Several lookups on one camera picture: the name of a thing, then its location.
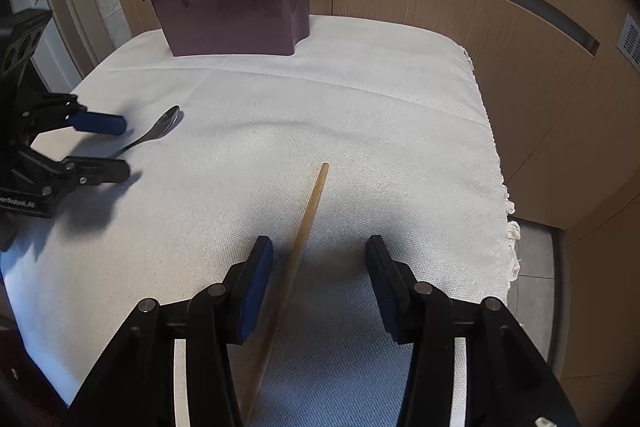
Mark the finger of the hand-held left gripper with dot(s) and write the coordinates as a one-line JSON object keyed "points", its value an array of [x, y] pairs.
{"points": [[100, 170], [100, 123]]}

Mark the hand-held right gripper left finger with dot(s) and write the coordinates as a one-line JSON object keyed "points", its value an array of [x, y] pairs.
{"points": [[255, 287]]}

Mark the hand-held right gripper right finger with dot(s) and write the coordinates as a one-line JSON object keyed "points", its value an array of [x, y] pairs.
{"points": [[382, 277]]}

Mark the wooden chopstick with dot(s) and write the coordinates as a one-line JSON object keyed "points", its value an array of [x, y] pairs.
{"points": [[312, 207]]}

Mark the purple utensil bin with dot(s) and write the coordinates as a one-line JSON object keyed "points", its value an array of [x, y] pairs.
{"points": [[225, 17]]}

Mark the white woven tablecloth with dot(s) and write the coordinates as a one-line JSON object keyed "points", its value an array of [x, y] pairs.
{"points": [[350, 107]]}

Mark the small grey vent grille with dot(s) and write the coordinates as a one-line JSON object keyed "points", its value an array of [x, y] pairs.
{"points": [[629, 39]]}

